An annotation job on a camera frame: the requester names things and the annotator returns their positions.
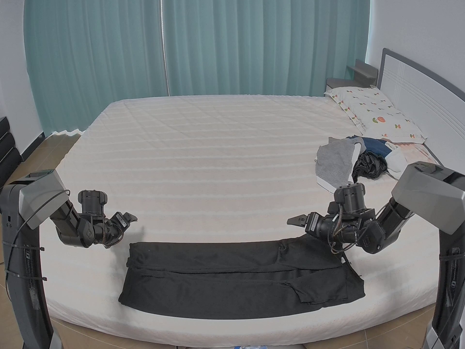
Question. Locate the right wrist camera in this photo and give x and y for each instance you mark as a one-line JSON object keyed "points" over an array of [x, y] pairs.
{"points": [[333, 208]]}

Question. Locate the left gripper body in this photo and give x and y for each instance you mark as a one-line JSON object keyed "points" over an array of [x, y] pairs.
{"points": [[116, 229]]}

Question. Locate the dark blue garment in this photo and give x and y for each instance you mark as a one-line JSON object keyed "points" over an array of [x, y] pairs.
{"points": [[374, 144]]}

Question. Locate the black chest of drawers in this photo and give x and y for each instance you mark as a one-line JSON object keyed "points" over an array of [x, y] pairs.
{"points": [[8, 147]]}

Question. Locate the black polo shirt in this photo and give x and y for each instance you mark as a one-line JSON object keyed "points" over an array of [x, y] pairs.
{"points": [[236, 271]]}

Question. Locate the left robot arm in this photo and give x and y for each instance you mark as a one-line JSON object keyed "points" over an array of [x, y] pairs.
{"points": [[43, 195]]}

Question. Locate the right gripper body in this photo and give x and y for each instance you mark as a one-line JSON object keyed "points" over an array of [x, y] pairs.
{"points": [[321, 225]]}

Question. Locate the black shiny garment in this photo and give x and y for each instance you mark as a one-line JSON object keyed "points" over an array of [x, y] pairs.
{"points": [[370, 165]]}

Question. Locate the bed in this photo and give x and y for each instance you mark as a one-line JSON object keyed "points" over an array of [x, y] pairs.
{"points": [[210, 158]]}

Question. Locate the grey and white garment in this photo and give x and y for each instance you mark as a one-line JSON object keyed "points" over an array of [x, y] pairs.
{"points": [[334, 162]]}

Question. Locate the grey bedside table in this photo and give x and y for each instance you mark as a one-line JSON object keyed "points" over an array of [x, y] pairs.
{"points": [[359, 72]]}

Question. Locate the blue-green curtain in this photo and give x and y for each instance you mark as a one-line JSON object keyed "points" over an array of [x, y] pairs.
{"points": [[98, 49], [265, 35]]}

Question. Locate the white printed pillow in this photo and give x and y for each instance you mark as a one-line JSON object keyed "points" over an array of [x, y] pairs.
{"points": [[377, 111]]}

